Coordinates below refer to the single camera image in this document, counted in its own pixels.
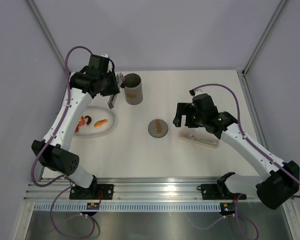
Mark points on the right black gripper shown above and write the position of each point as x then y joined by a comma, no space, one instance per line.
184,108

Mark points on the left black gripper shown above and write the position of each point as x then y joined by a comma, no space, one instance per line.
114,88

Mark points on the red white shrimp piece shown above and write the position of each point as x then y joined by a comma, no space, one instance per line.
81,123

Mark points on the steel serving tongs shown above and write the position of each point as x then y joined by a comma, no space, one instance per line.
120,84

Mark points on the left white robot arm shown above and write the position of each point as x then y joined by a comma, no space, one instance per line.
53,151

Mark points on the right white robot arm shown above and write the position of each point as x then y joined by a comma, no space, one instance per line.
279,179

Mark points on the grey cylindrical lunch container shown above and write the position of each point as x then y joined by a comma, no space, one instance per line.
133,89

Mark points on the white oval plate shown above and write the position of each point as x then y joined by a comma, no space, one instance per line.
95,121

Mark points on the clear cutlery case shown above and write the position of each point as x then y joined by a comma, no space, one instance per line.
200,139

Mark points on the dark red food piece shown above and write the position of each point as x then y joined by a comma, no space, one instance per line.
87,119

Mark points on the salmon sushi piece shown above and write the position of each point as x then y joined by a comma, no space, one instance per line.
100,123

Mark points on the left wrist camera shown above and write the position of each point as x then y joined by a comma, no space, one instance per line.
105,55

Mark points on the grey lid with leather strap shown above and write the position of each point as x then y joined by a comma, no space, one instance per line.
158,128

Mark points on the aluminium mounting rail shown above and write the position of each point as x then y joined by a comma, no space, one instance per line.
136,189

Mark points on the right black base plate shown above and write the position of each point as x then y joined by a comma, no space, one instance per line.
211,191

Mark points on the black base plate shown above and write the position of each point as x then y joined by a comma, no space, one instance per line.
211,191
102,191

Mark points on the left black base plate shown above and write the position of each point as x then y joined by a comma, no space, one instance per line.
102,191

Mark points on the white slotted cable duct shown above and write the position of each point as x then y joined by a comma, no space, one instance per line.
130,207

